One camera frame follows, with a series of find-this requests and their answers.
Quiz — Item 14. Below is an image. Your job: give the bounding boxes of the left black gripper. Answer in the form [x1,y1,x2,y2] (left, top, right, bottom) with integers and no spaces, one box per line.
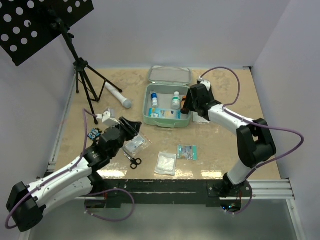
[109,116,142,158]

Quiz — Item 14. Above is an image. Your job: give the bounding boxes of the clear bottle green label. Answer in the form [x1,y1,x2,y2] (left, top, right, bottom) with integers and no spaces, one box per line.
[171,91,181,110]

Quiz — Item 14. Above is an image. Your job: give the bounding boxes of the blue plaster packet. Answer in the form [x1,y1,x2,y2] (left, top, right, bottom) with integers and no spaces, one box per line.
[148,107,181,120]

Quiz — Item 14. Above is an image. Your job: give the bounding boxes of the mint green medicine case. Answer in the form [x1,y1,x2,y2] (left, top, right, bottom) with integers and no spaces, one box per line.
[142,65,193,128]

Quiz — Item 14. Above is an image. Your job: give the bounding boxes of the blue label bandage roll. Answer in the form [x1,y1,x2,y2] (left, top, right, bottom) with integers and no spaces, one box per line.
[150,92,159,108]

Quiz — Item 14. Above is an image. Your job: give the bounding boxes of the white gauze pad packet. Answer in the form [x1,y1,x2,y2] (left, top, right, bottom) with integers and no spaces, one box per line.
[154,152,177,176]

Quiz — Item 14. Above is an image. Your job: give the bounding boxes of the teal cotton swab bag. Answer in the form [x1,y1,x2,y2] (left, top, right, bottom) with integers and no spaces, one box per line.
[177,144,198,161]

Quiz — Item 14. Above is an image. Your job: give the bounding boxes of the brown medicine bottle orange cap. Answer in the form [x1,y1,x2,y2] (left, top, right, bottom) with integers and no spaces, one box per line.
[180,95,187,109]

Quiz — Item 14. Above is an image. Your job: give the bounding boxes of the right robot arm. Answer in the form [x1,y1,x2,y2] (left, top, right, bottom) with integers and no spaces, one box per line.
[183,83,277,197]

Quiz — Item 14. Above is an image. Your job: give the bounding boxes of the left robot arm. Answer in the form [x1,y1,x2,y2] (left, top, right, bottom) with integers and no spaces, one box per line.
[5,117,142,232]

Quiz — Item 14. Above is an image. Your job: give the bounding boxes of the small clear plaster bag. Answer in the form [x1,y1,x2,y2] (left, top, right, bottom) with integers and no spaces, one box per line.
[122,133,152,157]

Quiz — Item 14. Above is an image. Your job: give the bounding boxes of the white microphone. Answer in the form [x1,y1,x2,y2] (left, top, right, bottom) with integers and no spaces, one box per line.
[104,82,132,109]

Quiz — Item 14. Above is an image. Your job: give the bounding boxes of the blue owl toy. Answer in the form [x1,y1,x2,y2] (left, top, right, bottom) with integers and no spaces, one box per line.
[87,128,102,141]

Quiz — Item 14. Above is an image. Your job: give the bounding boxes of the black perforated music stand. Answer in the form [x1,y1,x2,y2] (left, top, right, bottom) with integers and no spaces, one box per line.
[0,0,124,126]

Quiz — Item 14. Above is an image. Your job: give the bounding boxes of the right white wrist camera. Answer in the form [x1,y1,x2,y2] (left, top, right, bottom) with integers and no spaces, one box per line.
[197,77,211,89]

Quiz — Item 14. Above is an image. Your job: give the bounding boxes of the black handled scissors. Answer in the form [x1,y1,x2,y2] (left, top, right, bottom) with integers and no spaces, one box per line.
[124,152,142,170]

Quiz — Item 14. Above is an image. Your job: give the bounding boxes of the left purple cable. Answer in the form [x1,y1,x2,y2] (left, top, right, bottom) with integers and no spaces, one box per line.
[4,108,137,230]

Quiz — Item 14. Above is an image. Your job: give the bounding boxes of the black base frame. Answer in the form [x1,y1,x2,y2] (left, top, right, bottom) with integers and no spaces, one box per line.
[74,178,253,210]

